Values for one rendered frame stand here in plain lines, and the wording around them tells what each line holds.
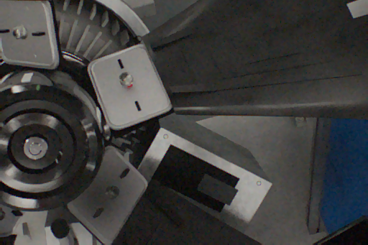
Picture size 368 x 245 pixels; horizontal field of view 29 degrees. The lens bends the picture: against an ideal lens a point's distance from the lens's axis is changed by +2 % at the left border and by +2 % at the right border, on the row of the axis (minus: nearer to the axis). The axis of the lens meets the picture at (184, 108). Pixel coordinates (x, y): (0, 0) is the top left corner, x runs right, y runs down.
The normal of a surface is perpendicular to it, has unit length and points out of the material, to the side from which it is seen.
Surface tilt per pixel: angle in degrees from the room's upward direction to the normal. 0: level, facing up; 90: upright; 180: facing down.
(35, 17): 60
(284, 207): 0
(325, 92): 20
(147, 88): 2
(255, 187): 50
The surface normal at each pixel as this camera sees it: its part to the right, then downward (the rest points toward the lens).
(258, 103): 0.04, -0.35
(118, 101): -0.13, -0.56
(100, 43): 0.17, 0.18
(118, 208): 0.65, -0.35
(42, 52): -0.69, 0.25
